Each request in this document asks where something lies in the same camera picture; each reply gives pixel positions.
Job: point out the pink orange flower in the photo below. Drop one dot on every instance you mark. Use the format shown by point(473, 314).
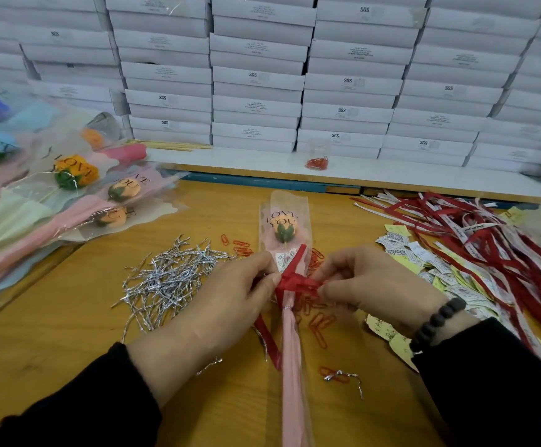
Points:
point(284, 228)

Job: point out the pile of yellow white tags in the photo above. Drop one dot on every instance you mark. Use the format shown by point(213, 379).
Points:
point(429, 274)

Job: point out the person's right forearm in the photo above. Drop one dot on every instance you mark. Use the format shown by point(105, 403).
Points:
point(494, 386)

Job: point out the long white board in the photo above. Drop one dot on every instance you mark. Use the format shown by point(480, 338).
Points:
point(419, 172)

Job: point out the wooden sticks bundle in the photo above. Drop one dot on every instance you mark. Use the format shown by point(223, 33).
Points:
point(173, 145)

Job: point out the person's right hand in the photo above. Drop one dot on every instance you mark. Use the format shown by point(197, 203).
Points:
point(382, 288)

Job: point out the single red ribbon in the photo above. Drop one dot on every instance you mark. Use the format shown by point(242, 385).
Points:
point(294, 279)

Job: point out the pile of red ribbons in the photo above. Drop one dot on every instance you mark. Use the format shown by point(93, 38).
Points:
point(494, 242)

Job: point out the pile of silver twist ties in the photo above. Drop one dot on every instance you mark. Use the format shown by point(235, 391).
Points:
point(168, 279)

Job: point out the wall of stacked white boxes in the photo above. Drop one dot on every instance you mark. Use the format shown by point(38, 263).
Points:
point(252, 69)

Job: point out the pile of flowers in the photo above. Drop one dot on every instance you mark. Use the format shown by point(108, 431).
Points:
point(28, 223)

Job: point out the person's left forearm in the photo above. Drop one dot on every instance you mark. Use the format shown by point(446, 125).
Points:
point(66, 405)

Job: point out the small bag of red clips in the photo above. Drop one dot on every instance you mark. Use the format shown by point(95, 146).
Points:
point(317, 164)

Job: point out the pile of orange paper clips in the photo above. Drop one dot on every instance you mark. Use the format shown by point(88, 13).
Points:
point(319, 323)

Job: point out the person's left hand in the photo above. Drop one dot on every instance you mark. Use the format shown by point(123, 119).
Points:
point(210, 316)

